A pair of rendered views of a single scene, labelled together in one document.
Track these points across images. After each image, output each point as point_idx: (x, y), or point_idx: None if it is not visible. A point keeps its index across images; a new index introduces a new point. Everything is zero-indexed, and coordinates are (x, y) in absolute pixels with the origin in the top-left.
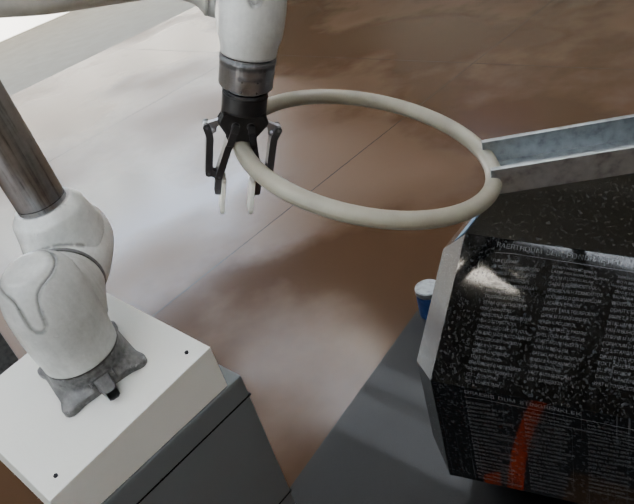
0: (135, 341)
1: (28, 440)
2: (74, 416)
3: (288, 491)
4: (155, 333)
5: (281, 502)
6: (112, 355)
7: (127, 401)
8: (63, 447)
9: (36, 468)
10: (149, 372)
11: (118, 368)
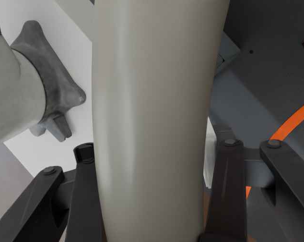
0: (66, 60)
1: (18, 142)
2: (42, 134)
3: (222, 62)
4: (84, 55)
5: (216, 68)
6: (49, 107)
7: (80, 139)
8: (46, 161)
9: (34, 170)
10: (91, 113)
11: (60, 108)
